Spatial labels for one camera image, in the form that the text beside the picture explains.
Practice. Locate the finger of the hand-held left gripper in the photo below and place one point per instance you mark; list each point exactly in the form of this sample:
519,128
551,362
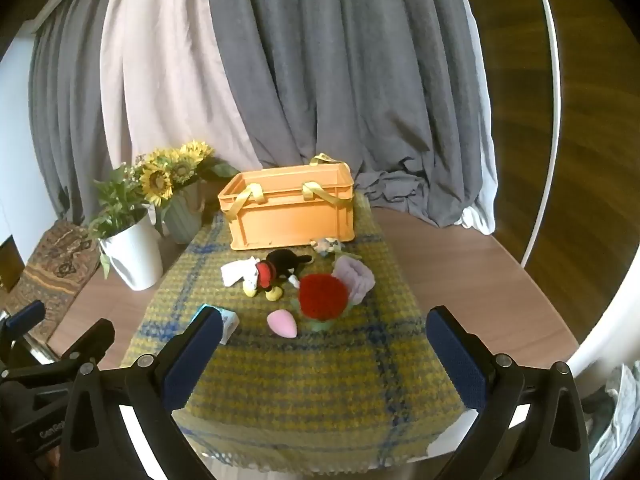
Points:
27,316
95,337

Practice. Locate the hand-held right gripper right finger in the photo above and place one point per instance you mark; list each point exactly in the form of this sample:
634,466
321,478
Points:
460,360

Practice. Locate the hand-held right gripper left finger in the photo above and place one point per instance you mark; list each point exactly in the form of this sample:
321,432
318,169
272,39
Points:
192,360

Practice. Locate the light blue tissue packet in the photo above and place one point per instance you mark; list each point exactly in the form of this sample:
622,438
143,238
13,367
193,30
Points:
229,322

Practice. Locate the white cloth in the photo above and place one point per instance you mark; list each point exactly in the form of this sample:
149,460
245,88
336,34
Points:
236,272
617,410

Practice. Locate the mouse plush toy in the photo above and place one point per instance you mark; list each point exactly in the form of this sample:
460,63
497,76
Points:
280,266

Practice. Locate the lavender knitted cloth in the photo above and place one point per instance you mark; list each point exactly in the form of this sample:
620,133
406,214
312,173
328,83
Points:
356,277

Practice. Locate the red fluffy pompom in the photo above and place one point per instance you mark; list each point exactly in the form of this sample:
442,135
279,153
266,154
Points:
324,296

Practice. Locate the orange plastic crate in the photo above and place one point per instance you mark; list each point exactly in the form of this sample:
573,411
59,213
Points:
290,220

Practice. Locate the patterned brown rug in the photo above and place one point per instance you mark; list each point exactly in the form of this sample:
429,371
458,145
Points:
55,270

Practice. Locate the white plant pot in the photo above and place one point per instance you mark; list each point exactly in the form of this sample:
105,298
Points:
132,255

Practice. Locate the pink egg sponge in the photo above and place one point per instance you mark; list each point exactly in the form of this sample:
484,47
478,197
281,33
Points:
281,323

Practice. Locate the yellow blue plaid mat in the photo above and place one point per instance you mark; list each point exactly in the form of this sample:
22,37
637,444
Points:
320,385

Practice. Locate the mint green cloth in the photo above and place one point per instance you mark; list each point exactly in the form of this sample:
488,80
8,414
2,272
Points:
321,325

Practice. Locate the green leafy plant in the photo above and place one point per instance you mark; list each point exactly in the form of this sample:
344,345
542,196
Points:
115,202

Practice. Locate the green ribbed vase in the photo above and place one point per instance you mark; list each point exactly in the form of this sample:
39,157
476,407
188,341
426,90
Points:
181,215

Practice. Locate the white curtain lining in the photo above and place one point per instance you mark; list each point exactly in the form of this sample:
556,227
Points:
482,210

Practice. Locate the white crumpled cloth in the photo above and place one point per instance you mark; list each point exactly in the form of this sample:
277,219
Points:
617,410

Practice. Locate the sunflower bouquet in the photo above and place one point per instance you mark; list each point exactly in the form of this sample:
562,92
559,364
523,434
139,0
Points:
157,182

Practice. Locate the small floral fabric item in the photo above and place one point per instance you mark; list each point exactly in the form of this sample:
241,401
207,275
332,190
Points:
326,247

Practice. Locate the white hoop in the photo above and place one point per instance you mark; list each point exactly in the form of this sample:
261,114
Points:
555,110

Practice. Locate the pale pink curtain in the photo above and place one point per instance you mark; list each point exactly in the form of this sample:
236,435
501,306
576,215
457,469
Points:
170,70

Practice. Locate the grey curtain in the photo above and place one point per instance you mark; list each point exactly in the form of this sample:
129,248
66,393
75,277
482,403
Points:
350,70

